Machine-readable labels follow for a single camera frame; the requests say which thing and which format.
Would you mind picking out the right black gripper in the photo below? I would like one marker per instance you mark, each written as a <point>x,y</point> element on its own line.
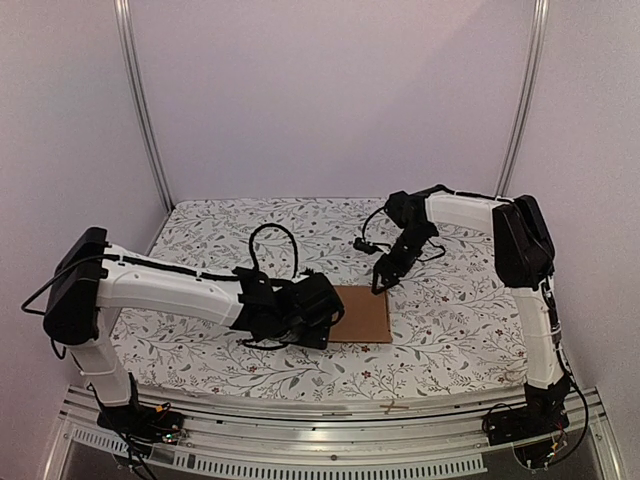
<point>393,263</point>

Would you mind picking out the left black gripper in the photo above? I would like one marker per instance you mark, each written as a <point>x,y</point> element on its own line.
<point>317,336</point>

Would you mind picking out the brown cardboard paper box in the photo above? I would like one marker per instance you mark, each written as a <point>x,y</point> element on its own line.
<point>366,318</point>

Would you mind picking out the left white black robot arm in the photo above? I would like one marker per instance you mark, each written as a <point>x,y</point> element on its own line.
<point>96,275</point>

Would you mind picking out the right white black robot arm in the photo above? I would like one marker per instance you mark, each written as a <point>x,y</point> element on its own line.
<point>523,259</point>

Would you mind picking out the floral patterned table cloth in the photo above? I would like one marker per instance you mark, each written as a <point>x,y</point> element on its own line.
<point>455,326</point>

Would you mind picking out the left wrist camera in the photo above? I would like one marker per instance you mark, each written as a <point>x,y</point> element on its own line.
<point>310,272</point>

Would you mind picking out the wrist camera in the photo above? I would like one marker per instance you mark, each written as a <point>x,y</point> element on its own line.
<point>310,272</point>
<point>368,247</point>

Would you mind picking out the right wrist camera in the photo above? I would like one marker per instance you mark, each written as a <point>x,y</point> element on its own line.
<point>368,247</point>

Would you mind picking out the aluminium front rail base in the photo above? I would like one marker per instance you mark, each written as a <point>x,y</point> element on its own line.
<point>440,437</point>

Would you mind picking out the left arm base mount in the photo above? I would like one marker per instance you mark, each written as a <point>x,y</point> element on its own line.
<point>143,423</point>

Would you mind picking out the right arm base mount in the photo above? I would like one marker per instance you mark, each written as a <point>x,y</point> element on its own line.
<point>504,424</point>

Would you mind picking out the right aluminium frame post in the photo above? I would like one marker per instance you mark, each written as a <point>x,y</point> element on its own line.
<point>533,60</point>

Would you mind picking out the aluminium frame post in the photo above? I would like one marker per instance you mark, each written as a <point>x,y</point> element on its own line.
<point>533,60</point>
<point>125,27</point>

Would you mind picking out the left aluminium frame post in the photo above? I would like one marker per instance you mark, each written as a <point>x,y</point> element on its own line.
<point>125,27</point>

